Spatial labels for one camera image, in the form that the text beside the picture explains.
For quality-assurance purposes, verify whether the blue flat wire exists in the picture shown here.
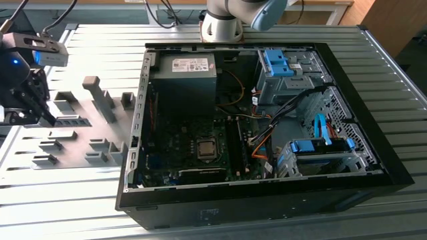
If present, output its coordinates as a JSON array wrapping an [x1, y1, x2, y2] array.
[[314, 113, 334, 146]]

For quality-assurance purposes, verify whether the blue RAM stick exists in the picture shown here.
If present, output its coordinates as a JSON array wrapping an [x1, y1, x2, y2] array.
[[54, 118, 92, 127]]

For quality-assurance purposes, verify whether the grey power supply unit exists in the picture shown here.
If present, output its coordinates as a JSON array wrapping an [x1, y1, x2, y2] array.
[[151, 53, 218, 116]]

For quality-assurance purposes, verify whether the black camera cable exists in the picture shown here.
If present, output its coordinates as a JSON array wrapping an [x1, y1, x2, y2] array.
[[42, 0, 79, 38]]

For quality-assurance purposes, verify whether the black graphics card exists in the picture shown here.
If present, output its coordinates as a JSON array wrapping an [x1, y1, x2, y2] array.
[[176, 166, 228, 185]]

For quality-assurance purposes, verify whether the cable with brown connector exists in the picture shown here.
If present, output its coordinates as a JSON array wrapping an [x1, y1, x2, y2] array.
[[0, 0, 30, 35]]

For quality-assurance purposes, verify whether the grey metal drive cage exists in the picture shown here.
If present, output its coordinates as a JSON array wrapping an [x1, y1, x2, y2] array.
[[255, 48, 335, 106]]

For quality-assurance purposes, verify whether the brown wooden cabinet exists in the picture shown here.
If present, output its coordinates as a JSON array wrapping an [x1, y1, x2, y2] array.
[[339, 0, 427, 58]]

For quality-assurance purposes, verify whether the black PC case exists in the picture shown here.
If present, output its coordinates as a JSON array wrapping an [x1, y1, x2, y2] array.
[[115, 42, 415, 231]]

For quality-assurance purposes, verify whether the green motherboard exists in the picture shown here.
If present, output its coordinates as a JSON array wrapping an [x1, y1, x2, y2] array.
[[139, 114, 268, 187]]

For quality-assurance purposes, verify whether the orange flat wire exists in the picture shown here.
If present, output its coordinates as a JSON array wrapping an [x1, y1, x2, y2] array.
[[250, 139, 271, 160]]

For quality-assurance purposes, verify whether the metal disk bay cage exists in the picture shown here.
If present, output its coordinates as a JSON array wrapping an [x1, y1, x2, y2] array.
[[275, 147, 371, 177]]

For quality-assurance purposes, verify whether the hard disk in blue carrier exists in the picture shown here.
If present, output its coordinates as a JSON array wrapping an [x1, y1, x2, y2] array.
[[288, 137, 357, 154]]

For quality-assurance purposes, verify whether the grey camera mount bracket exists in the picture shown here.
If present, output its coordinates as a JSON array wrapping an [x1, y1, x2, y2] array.
[[2, 31, 67, 54]]

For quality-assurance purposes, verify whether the black cable bundle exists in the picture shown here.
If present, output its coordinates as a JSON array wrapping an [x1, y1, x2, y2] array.
[[266, 86, 327, 128]]

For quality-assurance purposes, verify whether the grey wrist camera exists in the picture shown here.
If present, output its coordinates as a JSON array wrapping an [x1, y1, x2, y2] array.
[[35, 50, 70, 68]]

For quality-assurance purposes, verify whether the red flat wire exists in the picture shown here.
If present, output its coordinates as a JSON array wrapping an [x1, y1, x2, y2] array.
[[326, 121, 339, 140]]

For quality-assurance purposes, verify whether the CPU socket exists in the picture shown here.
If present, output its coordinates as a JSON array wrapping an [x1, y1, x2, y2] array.
[[194, 134, 222, 162]]

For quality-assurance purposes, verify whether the grey plastic parts rack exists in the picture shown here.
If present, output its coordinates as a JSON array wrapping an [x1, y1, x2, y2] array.
[[30, 76, 139, 171]]

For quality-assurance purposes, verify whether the silver CPU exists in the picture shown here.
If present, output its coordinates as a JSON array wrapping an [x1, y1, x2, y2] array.
[[199, 141, 218, 156]]

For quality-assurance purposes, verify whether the black RAM slot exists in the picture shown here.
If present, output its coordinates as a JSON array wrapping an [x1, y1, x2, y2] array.
[[223, 116, 243, 177]]

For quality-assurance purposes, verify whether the blue plastic drive latch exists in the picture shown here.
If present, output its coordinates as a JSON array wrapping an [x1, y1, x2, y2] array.
[[263, 49, 295, 77]]

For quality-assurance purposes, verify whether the multicolour power wire bundle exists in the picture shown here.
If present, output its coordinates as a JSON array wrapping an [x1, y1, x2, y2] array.
[[216, 104, 271, 121]]

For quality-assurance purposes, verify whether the thin orange wire loop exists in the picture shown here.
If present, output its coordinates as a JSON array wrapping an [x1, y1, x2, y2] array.
[[216, 69, 247, 108]]

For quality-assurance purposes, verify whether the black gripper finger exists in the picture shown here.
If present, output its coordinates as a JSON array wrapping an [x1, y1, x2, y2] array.
[[12, 68, 58, 128], [0, 106, 40, 126]]

